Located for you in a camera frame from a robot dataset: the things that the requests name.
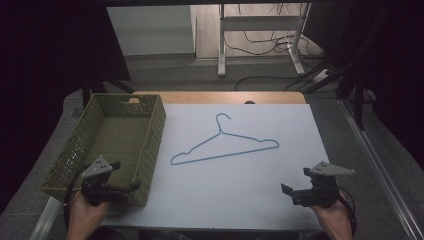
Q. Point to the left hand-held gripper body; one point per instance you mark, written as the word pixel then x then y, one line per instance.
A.
pixel 96 191

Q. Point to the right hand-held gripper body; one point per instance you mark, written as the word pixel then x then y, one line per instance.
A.
pixel 321 195

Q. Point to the green woven plastic basket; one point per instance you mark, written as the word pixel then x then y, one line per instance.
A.
pixel 123 133

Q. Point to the person's right hand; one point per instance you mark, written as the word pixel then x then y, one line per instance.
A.
pixel 333 215

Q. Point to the person's left hand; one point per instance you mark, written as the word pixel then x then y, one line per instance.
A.
pixel 85 213

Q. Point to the white table mat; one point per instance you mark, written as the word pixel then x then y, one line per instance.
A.
pixel 240 193

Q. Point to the black stand legs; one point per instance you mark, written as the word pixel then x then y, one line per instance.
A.
pixel 96 88

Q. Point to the black metal stand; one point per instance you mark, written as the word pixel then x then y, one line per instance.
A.
pixel 358 106

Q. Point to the small dark knob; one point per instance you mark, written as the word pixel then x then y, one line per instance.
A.
pixel 249 102

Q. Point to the white power strip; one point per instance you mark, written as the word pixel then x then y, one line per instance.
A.
pixel 321 75

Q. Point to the white cabinet panel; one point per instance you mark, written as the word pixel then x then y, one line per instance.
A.
pixel 150 30

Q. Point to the silver metal rail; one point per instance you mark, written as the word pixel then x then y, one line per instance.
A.
pixel 383 173
pixel 46 218

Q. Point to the white metal desk frame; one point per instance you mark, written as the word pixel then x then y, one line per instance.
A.
pixel 260 23

